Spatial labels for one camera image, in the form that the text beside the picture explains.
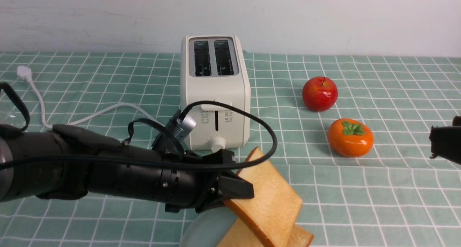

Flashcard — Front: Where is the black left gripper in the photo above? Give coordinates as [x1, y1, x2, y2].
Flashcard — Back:
[158, 149, 255, 213]

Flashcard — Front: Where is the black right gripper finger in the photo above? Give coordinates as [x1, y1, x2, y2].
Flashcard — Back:
[429, 116, 461, 165]

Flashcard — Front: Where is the toast slice slot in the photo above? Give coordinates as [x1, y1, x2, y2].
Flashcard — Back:
[224, 160, 303, 231]
[217, 219, 314, 247]

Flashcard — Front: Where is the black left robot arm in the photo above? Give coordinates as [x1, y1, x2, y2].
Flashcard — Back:
[1, 125, 255, 213]

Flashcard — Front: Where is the light green plate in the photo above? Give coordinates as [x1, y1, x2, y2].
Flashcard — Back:
[179, 207, 237, 247]

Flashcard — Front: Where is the green checked tablecloth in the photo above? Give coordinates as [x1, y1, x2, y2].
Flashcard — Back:
[0, 51, 461, 247]

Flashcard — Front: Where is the orange persimmon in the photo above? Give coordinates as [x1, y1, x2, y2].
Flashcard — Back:
[327, 118, 374, 157]

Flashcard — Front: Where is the white toaster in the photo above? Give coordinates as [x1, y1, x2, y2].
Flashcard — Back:
[180, 35, 251, 152]

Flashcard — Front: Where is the red apple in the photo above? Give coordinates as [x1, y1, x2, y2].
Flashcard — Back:
[302, 76, 339, 112]

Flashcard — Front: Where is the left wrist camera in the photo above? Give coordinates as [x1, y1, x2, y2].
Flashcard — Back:
[152, 109, 196, 154]

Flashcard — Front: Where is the white power cable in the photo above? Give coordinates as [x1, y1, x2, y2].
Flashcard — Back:
[16, 66, 162, 129]

